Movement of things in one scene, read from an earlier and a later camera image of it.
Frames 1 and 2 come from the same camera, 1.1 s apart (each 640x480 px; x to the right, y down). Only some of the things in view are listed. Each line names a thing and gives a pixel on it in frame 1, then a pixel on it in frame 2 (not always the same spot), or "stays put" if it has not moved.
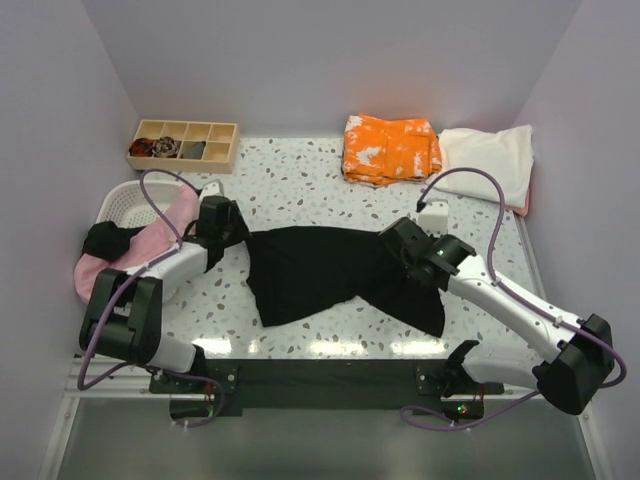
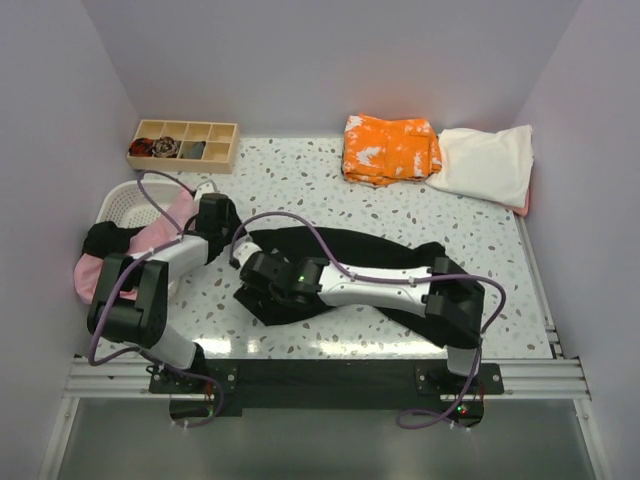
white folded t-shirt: (507, 153) stays put
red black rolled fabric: (141, 147) stays put
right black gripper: (421, 231) -> (276, 255)
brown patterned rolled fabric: (165, 147) stays put
